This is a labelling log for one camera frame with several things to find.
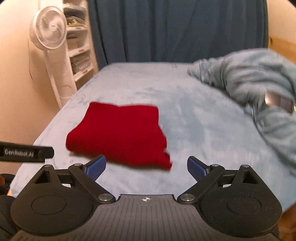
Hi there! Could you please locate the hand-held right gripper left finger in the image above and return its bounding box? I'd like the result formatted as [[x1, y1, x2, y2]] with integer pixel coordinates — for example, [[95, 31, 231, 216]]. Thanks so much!
[[34, 155, 116, 205]]

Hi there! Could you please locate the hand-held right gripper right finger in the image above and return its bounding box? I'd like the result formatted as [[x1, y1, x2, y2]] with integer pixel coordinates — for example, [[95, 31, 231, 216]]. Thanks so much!
[[177, 156, 262, 205]]

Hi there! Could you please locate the red knit sweater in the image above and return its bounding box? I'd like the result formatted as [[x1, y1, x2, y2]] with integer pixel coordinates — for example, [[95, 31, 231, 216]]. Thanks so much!
[[66, 102, 173, 171]]

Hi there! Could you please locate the light blue bed blanket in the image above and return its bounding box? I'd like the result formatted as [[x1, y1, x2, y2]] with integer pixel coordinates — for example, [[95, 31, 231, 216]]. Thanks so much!
[[10, 61, 296, 209]]

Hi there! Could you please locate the crumpled grey-blue blanket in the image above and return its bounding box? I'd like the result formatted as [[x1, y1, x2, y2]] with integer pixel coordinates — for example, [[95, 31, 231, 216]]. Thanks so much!
[[187, 47, 296, 168]]

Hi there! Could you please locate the white shelf unit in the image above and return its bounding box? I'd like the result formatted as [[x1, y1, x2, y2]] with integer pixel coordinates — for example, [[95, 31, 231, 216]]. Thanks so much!
[[62, 0, 100, 93]]

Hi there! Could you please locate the white standing fan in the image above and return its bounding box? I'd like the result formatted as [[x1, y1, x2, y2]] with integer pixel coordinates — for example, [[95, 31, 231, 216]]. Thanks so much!
[[29, 6, 78, 109]]

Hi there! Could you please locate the dark blue curtain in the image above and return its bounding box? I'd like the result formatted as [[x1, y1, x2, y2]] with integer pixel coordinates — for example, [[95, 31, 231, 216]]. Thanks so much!
[[87, 0, 269, 70]]

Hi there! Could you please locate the wooden bed frame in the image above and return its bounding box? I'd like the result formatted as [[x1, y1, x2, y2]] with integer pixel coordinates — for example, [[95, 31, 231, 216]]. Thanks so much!
[[267, 34, 296, 61]]

